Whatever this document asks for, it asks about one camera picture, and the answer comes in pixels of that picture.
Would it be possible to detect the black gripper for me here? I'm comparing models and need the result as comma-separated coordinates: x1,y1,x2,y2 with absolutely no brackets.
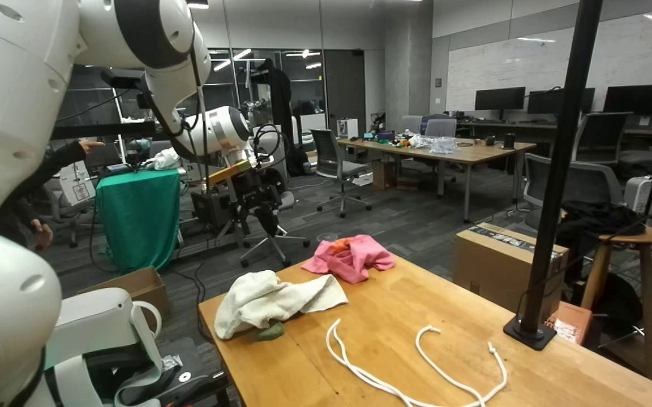
229,170,282,217

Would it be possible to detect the white towel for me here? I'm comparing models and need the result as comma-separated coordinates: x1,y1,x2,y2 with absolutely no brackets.
212,269,351,344

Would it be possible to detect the pink shirt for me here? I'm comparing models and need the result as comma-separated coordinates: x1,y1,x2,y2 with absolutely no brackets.
299,234,399,287

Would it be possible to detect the small dark green cloth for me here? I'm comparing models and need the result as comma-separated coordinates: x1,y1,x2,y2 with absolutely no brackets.
256,321,289,344

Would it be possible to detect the office chair with white seat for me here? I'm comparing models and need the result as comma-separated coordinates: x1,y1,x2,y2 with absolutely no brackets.
234,191,315,271

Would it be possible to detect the black mesh office chair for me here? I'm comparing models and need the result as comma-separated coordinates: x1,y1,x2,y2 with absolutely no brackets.
309,130,375,222

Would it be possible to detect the green drape cloth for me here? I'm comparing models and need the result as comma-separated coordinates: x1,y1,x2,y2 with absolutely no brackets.
94,168,185,276

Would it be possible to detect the small open cardboard box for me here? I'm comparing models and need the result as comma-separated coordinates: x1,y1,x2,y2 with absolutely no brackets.
85,266,175,326

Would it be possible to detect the white paper sign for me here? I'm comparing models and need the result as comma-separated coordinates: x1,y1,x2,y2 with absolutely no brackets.
57,158,100,211

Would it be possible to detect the person in dark sleeve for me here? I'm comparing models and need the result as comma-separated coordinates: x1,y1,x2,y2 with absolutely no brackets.
0,137,110,252

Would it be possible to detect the light wooden desk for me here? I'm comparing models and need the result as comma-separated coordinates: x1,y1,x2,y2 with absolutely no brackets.
335,136,538,226

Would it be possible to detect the cardboard box with printed tape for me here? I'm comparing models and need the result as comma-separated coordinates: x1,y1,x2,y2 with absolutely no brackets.
453,222,573,323

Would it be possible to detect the black computer monitor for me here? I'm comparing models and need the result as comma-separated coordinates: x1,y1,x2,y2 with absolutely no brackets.
603,81,652,118
528,89,597,118
474,89,528,118

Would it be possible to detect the black vertical pole with base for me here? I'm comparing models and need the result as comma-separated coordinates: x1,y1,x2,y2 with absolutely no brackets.
500,0,605,350

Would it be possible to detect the grey office chair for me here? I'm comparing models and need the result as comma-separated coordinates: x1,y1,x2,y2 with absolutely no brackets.
567,111,634,168
522,152,624,229

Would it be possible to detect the black garment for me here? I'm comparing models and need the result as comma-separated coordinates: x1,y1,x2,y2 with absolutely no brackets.
552,200,649,262

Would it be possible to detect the small orange labelled box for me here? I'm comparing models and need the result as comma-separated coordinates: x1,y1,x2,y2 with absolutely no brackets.
548,300,597,348

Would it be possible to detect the wooden stool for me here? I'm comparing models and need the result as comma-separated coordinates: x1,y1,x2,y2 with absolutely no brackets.
582,226,652,380

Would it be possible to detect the thin white cord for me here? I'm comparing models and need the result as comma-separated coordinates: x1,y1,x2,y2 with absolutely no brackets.
324,316,512,407

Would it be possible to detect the wall whiteboard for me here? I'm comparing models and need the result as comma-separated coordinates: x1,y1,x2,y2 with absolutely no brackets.
443,7,652,120

